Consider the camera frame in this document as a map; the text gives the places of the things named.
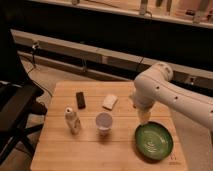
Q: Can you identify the small white bottle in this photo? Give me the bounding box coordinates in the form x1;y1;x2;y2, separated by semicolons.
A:
65;107;81;134

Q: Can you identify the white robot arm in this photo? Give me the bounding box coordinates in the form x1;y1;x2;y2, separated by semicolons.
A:
132;62;213;131

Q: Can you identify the green ceramic plate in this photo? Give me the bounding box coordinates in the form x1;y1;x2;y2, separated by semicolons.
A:
134;121;174;161

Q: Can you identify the white sponge block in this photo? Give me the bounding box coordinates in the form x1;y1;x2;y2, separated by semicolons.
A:
102;94;118;110

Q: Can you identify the white paper cup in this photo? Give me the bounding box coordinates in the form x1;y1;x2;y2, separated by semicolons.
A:
95;112;113;135

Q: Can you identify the wooden table board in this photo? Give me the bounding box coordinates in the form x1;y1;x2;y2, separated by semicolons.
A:
31;81;188;171

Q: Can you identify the black rectangular block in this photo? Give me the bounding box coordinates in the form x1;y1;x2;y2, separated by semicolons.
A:
76;92;86;109

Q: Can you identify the black chair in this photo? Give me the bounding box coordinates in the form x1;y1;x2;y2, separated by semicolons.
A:
0;26;47;165

